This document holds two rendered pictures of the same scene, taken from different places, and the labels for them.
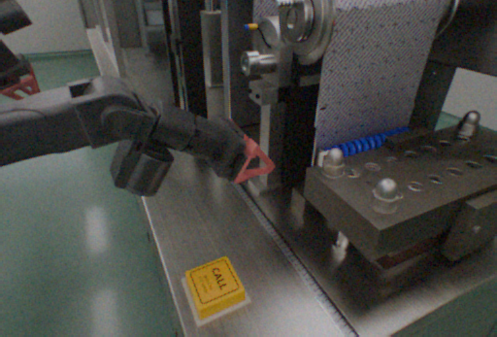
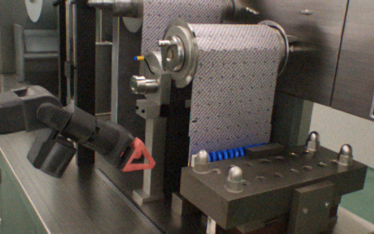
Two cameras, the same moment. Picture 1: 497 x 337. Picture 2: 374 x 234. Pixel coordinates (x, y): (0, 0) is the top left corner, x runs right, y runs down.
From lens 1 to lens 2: 0.39 m
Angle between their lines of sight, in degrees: 15
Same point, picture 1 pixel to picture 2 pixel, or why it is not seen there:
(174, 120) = (82, 118)
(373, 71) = (232, 95)
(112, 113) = (46, 106)
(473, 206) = (299, 191)
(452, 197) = (284, 184)
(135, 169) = (49, 154)
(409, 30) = (256, 67)
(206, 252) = not seen: outside the picture
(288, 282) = not seen: outside the picture
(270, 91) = (153, 107)
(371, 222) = (223, 197)
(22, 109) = not seen: outside the picture
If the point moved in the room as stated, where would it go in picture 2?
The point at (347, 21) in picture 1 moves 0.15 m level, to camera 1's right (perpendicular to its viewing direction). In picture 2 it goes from (208, 58) to (278, 62)
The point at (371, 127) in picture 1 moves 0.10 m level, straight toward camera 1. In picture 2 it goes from (236, 141) to (228, 156)
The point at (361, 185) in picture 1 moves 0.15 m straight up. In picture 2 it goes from (222, 177) to (229, 105)
